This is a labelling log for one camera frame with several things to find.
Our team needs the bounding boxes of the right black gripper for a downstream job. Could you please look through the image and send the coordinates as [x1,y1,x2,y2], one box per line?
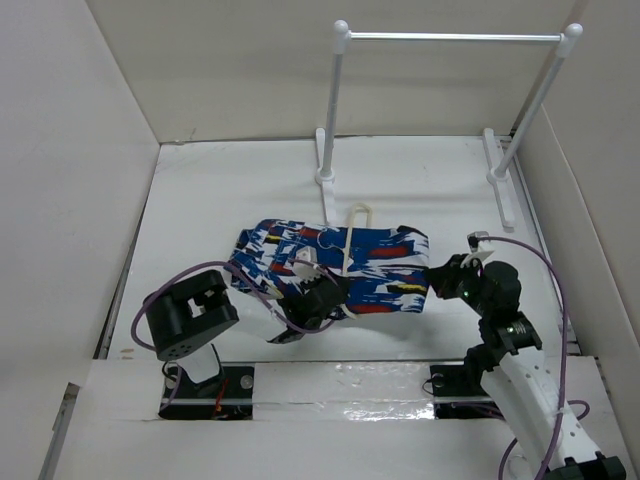
[424,252,492,317]

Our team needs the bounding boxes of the blue white patterned trousers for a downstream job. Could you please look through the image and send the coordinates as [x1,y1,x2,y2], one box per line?
[229,219,430,315]

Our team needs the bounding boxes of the beige plastic hanger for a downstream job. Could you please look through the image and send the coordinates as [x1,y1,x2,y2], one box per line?
[316,202,373,320]

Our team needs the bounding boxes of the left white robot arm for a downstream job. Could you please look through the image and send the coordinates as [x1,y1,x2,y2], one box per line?
[131,270,349,398]

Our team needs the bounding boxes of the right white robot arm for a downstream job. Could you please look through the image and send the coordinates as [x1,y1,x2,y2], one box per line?
[425,254,627,479]

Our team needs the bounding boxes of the white clothes rack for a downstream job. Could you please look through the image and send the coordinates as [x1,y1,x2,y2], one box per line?
[314,18,585,235]

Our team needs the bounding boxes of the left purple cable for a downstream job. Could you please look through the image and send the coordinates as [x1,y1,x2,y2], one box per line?
[130,257,346,416]

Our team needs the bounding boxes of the purple cable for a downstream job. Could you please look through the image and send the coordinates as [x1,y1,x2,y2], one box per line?
[474,235,591,480]
[130,257,346,416]

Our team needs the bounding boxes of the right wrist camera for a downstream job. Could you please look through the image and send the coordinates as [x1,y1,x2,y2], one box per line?
[461,231,495,268]

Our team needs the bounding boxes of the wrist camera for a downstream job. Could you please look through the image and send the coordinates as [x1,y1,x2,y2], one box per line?
[461,231,495,268]
[290,246,322,281]

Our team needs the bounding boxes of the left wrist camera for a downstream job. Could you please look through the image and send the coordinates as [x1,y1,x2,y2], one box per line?
[290,246,322,281]

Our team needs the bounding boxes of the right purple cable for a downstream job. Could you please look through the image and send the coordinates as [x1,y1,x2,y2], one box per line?
[474,235,591,480]

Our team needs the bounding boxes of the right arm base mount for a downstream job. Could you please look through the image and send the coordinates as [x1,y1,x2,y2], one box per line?
[423,363,502,420]

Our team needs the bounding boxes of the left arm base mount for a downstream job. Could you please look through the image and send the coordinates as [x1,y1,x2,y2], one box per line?
[159,364,255,421]

